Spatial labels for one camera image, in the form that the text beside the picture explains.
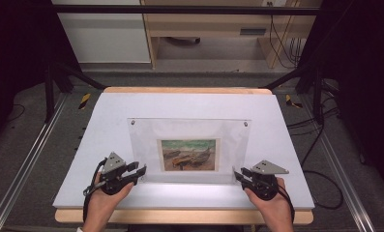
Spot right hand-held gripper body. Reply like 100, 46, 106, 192
243, 159, 290, 202

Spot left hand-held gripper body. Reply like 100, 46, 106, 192
100, 152, 136, 196

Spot clear acrylic picture frame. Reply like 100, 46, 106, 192
127, 117, 252, 186

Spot person's right hand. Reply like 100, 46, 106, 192
244, 177, 294, 225

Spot person's left hand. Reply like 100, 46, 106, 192
86, 172, 135, 223

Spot painting print of boats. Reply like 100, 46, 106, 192
157, 138, 221, 173

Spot wooden table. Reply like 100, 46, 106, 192
54, 86, 314, 226

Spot white board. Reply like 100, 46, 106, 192
52, 92, 315, 211

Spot black metal stand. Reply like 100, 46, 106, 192
260, 61, 327, 126
44, 60, 107, 124

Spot white cabinet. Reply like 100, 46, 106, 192
50, 0, 153, 65

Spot wooden desk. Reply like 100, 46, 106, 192
140, 0, 323, 71

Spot black curtain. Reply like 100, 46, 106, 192
304, 0, 384, 191
0, 0, 82, 154

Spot black horizontal bar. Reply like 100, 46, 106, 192
50, 4, 323, 16

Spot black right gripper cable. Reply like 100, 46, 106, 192
276, 183, 296, 224

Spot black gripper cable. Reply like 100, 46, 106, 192
276, 183, 296, 224
82, 158, 108, 223

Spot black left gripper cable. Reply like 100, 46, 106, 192
82, 158, 108, 223

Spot aluminium floor rail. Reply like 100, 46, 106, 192
300, 95, 376, 232
0, 93, 69, 232

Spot thin black floor cable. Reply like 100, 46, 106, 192
6, 102, 26, 124

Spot black hanging cables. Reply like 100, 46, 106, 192
266, 1, 308, 70

